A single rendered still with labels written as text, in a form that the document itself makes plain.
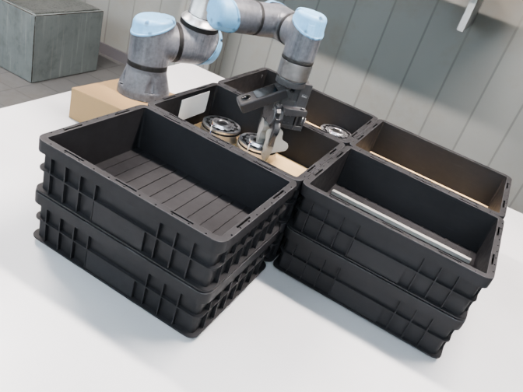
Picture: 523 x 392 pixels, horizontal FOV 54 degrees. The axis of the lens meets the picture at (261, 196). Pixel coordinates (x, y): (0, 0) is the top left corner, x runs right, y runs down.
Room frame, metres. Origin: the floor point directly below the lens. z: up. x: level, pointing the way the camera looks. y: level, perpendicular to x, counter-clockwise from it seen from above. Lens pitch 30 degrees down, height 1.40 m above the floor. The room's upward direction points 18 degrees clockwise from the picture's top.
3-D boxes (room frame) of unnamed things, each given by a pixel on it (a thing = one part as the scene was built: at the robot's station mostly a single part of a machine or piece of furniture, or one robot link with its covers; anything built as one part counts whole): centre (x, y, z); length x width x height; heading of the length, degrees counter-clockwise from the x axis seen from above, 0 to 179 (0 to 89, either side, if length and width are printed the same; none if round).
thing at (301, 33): (1.19, 0.02, 1.15); 0.09 x 0.08 x 0.11; 43
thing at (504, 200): (1.29, -0.40, 0.92); 0.40 x 0.30 x 0.02; 71
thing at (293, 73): (1.19, 0.02, 1.07); 0.08 x 0.08 x 0.05
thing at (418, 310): (1.00, -0.30, 0.76); 0.40 x 0.30 x 0.12; 71
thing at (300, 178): (1.13, 0.08, 0.92); 0.40 x 0.30 x 0.02; 71
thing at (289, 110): (1.19, 0.01, 0.99); 0.09 x 0.08 x 0.12; 117
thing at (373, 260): (1.00, -0.30, 0.87); 0.40 x 0.30 x 0.11; 71
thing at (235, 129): (1.24, 0.16, 0.86); 0.10 x 0.10 x 0.01
